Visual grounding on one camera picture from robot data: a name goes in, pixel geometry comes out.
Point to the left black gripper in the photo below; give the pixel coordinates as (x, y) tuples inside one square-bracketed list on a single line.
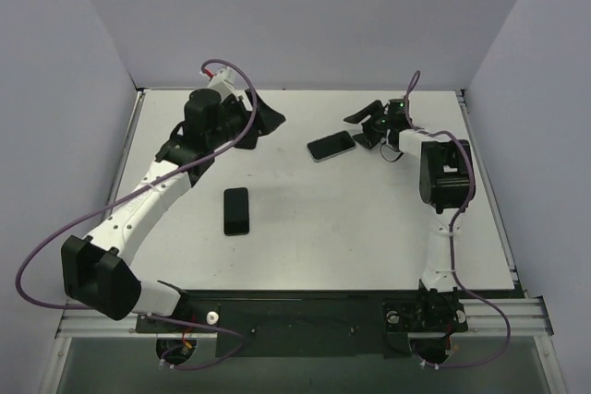
[(251, 118)]

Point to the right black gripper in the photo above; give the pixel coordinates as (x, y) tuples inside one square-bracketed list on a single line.
[(375, 123)]

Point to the phone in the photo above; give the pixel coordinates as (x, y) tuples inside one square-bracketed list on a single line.
[(330, 146)]

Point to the black smartphone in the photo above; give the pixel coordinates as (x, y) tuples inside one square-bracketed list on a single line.
[(236, 211)]

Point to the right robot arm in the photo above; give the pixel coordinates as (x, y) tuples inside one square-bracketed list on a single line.
[(446, 179)]

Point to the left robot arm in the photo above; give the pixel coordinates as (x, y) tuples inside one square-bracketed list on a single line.
[(97, 268)]

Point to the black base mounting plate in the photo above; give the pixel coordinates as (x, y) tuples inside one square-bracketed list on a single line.
[(318, 323)]

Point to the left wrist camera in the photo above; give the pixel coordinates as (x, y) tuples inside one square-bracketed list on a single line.
[(223, 81)]

